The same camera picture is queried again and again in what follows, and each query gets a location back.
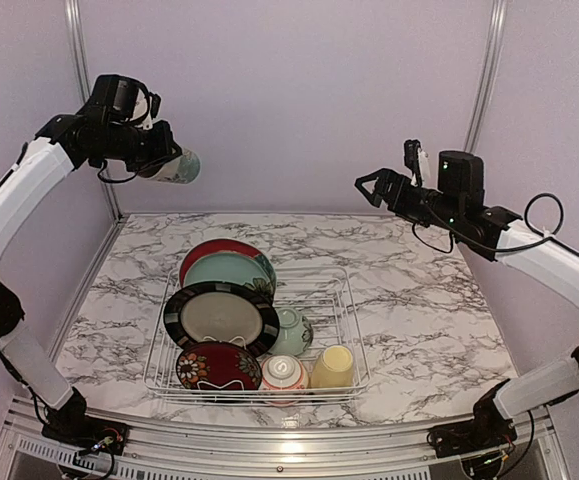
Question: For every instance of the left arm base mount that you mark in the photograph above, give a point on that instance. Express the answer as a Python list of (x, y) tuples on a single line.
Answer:
[(90, 432)]

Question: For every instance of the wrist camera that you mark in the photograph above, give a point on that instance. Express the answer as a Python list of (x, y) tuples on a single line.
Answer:
[(146, 109), (416, 160)]

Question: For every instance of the right aluminium frame post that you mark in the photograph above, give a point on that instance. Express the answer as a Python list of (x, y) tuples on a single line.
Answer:
[(488, 75)]

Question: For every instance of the pale green ceramic bowl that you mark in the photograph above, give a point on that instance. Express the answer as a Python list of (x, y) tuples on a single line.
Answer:
[(295, 335)]

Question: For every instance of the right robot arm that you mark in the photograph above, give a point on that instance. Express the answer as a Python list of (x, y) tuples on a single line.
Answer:
[(498, 235)]

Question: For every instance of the red plate with teal flower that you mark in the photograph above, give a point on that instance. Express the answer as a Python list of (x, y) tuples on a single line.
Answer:
[(215, 246)]

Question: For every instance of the aluminium frame post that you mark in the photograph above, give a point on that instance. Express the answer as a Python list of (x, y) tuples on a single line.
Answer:
[(80, 63), (488, 75)]

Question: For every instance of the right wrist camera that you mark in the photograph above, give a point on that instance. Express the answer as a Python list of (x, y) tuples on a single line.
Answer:
[(416, 160)]

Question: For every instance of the aluminium front frame rail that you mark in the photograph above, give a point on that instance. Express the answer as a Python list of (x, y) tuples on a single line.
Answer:
[(159, 449)]

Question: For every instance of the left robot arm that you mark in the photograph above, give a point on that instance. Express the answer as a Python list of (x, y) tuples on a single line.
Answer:
[(120, 122)]

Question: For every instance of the yellow mug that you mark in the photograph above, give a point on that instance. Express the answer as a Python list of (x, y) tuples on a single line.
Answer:
[(334, 368)]

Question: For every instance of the light teal plate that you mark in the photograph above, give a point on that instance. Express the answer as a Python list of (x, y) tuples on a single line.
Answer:
[(255, 273)]

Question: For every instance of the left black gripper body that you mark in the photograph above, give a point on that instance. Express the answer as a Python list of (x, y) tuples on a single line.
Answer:
[(144, 151)]

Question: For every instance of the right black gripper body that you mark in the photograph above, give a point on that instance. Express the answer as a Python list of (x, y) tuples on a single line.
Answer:
[(402, 205)]

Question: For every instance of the white and pink bowl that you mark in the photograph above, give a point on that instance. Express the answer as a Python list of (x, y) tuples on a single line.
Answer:
[(284, 372)]

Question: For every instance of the dark red floral plate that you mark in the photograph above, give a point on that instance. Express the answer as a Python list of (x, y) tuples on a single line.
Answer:
[(216, 365)]

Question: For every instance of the black rimmed grey plate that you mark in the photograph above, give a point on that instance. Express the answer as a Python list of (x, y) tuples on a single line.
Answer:
[(221, 311)]

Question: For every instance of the floral ceramic tumbler cup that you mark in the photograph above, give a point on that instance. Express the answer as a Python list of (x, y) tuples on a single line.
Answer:
[(183, 168)]

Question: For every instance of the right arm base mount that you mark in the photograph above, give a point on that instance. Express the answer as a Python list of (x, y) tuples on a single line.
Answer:
[(463, 437)]

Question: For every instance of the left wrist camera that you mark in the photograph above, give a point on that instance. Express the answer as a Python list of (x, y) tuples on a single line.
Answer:
[(146, 109)]

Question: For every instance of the left aluminium frame post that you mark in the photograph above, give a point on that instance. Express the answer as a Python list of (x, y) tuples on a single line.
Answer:
[(80, 63)]

